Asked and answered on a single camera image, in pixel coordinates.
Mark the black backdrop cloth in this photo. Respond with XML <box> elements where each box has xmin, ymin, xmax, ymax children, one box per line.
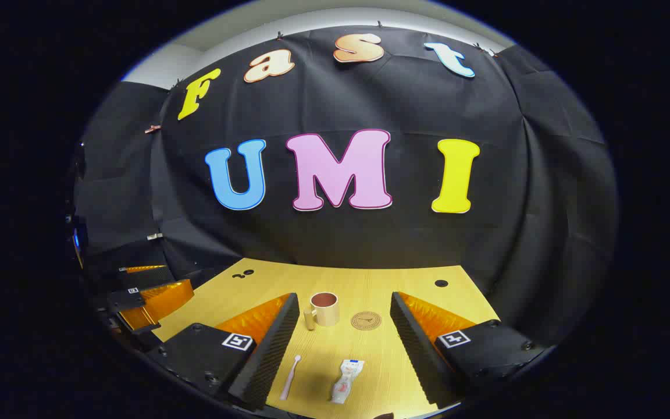
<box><xmin>73</xmin><ymin>26</ymin><xmax>618</xmax><ymax>350</ymax></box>

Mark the white toothbrush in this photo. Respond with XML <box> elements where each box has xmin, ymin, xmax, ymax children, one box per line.
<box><xmin>279</xmin><ymin>355</ymin><xmax>302</xmax><ymax>401</ymax></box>

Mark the beige cup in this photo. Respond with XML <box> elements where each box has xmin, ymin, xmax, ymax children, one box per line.
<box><xmin>303</xmin><ymin>292</ymin><xmax>339</xmax><ymax>331</ymax></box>

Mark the white toothpaste tube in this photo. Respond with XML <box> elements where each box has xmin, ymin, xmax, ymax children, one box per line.
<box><xmin>330</xmin><ymin>359</ymin><xmax>365</xmax><ymax>404</ymax></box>

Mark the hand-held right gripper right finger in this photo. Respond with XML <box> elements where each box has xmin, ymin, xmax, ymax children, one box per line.
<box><xmin>390</xmin><ymin>291</ymin><xmax>545</xmax><ymax>408</ymax></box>

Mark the wooden desktop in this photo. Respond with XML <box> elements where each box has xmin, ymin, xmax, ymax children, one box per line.
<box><xmin>152</xmin><ymin>258</ymin><xmax>501</xmax><ymax>419</ymax></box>

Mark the round brown coaster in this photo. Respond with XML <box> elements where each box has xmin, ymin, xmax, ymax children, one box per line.
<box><xmin>351</xmin><ymin>311</ymin><xmax>382</xmax><ymax>331</ymax></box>

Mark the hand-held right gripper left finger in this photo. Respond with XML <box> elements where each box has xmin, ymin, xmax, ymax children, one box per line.
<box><xmin>161</xmin><ymin>293</ymin><xmax>301</xmax><ymax>411</ymax></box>

